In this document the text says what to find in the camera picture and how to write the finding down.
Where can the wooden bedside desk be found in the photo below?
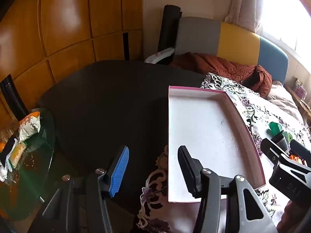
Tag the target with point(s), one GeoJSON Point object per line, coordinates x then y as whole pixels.
{"type": "Point", "coordinates": [301, 106]}

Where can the white orange snack packet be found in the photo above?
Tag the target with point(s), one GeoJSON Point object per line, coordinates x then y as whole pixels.
{"type": "Point", "coordinates": [29, 126]}

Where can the green plastic piece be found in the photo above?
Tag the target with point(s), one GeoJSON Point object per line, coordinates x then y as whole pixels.
{"type": "Point", "coordinates": [275, 127]}

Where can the black rolled mat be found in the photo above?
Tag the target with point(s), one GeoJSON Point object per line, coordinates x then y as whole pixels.
{"type": "Point", "coordinates": [168, 29]}

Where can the orange plastic toy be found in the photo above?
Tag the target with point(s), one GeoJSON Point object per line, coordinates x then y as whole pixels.
{"type": "Point", "coordinates": [297, 159]}

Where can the floral embroidered white tablecloth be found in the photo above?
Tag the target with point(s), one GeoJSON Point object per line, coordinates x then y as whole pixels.
{"type": "Point", "coordinates": [255, 111]}

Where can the beige curtain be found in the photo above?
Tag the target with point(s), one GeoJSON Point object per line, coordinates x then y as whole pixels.
{"type": "Point", "coordinates": [243, 2]}

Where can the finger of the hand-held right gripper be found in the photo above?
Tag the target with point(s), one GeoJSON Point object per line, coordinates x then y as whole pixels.
{"type": "Point", "coordinates": [271, 150]}
{"type": "Point", "coordinates": [301, 151]}

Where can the pink cardboard box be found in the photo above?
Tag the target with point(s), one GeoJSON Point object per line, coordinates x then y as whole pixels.
{"type": "Point", "coordinates": [201, 131]}

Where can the dark blanket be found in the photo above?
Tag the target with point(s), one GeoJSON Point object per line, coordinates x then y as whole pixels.
{"type": "Point", "coordinates": [109, 102]}

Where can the pale pink duvet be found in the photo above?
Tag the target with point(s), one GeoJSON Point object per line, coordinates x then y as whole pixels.
{"type": "Point", "coordinates": [284, 99]}

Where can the wooden wardrobe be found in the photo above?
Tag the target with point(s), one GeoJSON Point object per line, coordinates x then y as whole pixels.
{"type": "Point", "coordinates": [68, 17]}

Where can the black pole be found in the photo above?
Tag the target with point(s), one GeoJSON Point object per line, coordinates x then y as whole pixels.
{"type": "Point", "coordinates": [13, 97]}

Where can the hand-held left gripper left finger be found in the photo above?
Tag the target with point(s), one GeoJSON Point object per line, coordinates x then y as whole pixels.
{"type": "Point", "coordinates": [119, 170]}

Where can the white patterned cloth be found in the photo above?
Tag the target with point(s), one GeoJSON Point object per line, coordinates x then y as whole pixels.
{"type": "Point", "coordinates": [160, 54]}

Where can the yellow snack packet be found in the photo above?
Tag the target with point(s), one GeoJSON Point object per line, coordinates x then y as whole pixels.
{"type": "Point", "coordinates": [17, 154]}

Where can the person's right hand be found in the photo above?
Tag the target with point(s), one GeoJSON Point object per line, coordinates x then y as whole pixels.
{"type": "Point", "coordinates": [296, 218]}

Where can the purple box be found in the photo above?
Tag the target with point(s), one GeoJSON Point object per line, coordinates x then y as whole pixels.
{"type": "Point", "coordinates": [300, 89]}

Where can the window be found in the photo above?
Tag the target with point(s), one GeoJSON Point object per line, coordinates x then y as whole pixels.
{"type": "Point", "coordinates": [284, 9]}

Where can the white crumpled plastic bag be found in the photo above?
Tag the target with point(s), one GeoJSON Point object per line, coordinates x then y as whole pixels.
{"type": "Point", "coordinates": [3, 173]}

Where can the grey yellow blue headboard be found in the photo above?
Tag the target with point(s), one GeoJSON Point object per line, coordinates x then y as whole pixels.
{"type": "Point", "coordinates": [238, 41]}

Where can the brown quilted jacket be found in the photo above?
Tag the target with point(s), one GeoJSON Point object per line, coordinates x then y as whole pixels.
{"type": "Point", "coordinates": [218, 65]}

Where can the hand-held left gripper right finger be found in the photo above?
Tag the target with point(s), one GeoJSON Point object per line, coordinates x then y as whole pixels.
{"type": "Point", "coordinates": [188, 172]}

